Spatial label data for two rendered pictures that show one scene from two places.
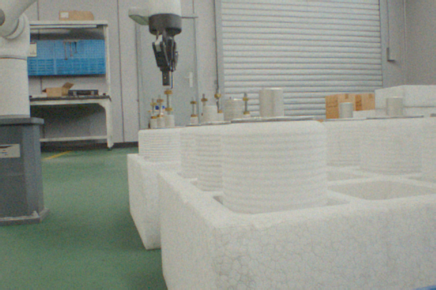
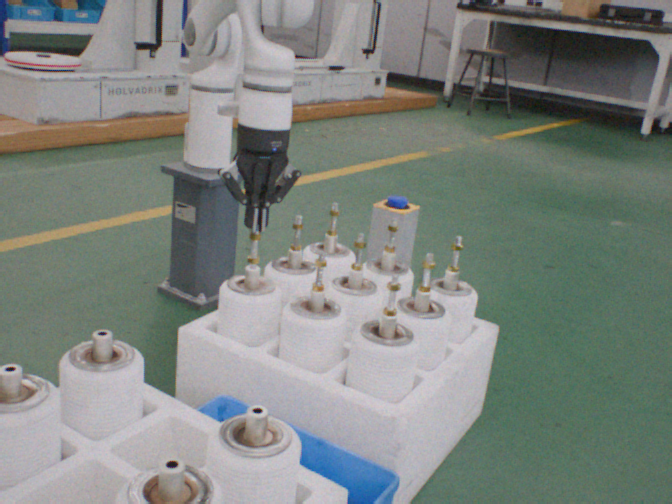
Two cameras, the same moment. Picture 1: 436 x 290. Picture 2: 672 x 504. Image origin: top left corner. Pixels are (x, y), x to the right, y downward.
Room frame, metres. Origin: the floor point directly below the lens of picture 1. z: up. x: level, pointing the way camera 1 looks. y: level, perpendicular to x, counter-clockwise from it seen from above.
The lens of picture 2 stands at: (0.24, -0.71, 0.68)
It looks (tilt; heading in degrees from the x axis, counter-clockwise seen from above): 19 degrees down; 45
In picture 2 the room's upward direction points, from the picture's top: 7 degrees clockwise
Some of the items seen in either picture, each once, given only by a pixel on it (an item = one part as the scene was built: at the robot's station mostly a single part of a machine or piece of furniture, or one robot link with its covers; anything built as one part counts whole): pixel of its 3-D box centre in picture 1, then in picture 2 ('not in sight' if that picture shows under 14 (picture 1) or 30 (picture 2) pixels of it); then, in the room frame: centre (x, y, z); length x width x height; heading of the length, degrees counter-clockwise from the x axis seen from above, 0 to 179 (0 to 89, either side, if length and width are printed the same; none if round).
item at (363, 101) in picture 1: (364, 106); not in sight; (4.78, -1.93, 0.45); 0.30 x 0.24 x 0.30; 10
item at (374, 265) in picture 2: not in sight; (387, 267); (1.12, 0.06, 0.25); 0.08 x 0.08 x 0.01
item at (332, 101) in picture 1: (340, 106); not in sight; (4.68, -1.58, 0.45); 0.30 x 0.24 x 0.30; 14
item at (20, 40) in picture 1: (9, 36); (215, 53); (1.10, 0.59, 0.54); 0.09 x 0.09 x 0.17; 84
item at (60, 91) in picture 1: (58, 91); (586, 2); (5.43, 2.22, 0.87); 0.40 x 0.30 x 0.23; 89
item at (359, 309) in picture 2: not in sight; (347, 337); (1.01, 0.02, 0.16); 0.10 x 0.10 x 0.18
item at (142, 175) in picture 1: (208, 187); (342, 374); (1.01, 0.02, 0.09); 0.39 x 0.39 x 0.18; 17
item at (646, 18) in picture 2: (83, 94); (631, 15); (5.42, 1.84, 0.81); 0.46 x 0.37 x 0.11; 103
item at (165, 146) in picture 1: (172, 167); (247, 338); (0.86, 0.10, 0.16); 0.10 x 0.10 x 0.18
